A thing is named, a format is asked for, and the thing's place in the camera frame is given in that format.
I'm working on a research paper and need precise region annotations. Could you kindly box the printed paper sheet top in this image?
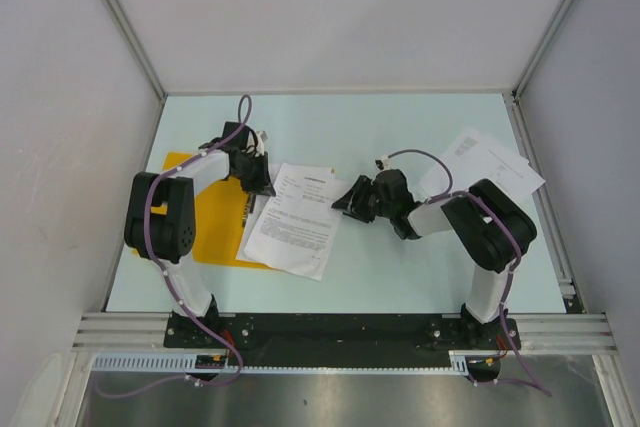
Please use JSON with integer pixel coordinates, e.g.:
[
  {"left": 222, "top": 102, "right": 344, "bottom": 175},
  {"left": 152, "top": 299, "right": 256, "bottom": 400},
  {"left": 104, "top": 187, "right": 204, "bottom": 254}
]
[{"left": 236, "top": 196, "right": 283, "bottom": 270}]

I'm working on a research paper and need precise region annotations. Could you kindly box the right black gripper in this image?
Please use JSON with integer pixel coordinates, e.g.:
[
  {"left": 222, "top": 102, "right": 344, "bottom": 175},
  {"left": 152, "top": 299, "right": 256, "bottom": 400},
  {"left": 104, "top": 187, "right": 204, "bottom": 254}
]
[{"left": 331, "top": 176, "right": 395, "bottom": 224}]

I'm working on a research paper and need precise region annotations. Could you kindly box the right aluminium corner post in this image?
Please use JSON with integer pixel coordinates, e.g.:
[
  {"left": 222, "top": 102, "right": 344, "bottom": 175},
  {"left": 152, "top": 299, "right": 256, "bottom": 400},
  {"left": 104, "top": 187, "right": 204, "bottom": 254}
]
[{"left": 511, "top": 0, "right": 578, "bottom": 99}]

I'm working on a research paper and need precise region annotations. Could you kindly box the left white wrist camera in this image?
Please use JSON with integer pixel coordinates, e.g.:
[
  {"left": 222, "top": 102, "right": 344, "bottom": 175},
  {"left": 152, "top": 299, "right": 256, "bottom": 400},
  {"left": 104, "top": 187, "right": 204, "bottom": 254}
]
[{"left": 248, "top": 130, "right": 268, "bottom": 157}]

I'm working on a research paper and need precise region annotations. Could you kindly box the grey slotted cable duct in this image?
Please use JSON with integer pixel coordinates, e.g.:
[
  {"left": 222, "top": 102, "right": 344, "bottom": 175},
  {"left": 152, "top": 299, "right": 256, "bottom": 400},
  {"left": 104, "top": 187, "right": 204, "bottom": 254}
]
[{"left": 92, "top": 350, "right": 501, "bottom": 377}]

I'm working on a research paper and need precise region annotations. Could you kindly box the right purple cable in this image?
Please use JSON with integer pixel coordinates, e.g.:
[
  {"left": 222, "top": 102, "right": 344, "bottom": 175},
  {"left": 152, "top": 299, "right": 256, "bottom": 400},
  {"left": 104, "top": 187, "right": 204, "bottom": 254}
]
[{"left": 384, "top": 148, "right": 554, "bottom": 398}]

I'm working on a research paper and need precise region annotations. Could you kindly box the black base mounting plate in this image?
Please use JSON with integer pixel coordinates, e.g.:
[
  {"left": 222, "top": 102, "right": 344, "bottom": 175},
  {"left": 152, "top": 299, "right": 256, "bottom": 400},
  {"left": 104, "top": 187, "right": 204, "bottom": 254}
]
[{"left": 163, "top": 312, "right": 521, "bottom": 371}]

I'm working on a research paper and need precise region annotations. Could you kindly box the aluminium frame rail front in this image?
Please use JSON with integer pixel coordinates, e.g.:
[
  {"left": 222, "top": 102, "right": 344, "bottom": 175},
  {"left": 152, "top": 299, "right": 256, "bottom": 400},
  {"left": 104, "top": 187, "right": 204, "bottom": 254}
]
[{"left": 72, "top": 312, "right": 617, "bottom": 355}]

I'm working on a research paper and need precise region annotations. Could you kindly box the left aluminium corner post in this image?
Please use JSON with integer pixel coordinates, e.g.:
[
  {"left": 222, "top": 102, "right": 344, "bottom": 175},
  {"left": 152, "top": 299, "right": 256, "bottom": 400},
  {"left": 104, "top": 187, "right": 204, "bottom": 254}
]
[{"left": 101, "top": 0, "right": 167, "bottom": 104}]

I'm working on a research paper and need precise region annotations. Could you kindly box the orange plastic folder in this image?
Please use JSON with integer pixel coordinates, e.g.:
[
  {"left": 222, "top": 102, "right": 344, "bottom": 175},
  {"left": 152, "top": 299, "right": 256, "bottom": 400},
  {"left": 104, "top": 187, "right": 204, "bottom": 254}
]
[{"left": 133, "top": 151, "right": 337, "bottom": 273}]

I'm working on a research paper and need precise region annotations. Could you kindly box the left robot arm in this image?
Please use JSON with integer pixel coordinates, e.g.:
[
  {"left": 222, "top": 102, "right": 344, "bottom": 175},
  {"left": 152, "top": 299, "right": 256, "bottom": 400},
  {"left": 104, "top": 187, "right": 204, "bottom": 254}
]
[{"left": 124, "top": 121, "right": 276, "bottom": 347}]

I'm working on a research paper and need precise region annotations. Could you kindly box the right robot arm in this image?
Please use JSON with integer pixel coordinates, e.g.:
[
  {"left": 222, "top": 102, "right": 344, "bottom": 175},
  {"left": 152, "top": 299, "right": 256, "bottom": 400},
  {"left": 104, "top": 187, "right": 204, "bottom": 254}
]
[{"left": 332, "top": 169, "right": 537, "bottom": 348}]

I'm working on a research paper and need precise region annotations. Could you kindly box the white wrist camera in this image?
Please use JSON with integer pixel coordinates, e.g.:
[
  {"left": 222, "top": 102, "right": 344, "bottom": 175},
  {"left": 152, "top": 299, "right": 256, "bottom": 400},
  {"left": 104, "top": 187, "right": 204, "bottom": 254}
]
[
  {"left": 248, "top": 130, "right": 268, "bottom": 157},
  {"left": 374, "top": 155, "right": 392, "bottom": 171}
]

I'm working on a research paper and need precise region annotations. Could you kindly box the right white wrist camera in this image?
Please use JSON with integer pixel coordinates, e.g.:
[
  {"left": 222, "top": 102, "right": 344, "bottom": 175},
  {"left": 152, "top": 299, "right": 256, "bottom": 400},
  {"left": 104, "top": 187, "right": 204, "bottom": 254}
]
[{"left": 374, "top": 155, "right": 392, "bottom": 171}]

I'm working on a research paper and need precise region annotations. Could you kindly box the aluminium corner post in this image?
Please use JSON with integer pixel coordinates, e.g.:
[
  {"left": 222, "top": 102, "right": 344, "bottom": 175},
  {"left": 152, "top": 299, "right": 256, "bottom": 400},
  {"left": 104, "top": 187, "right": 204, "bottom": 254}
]
[
  {"left": 101, "top": 0, "right": 167, "bottom": 104},
  {"left": 511, "top": 0, "right": 578, "bottom": 99}
]

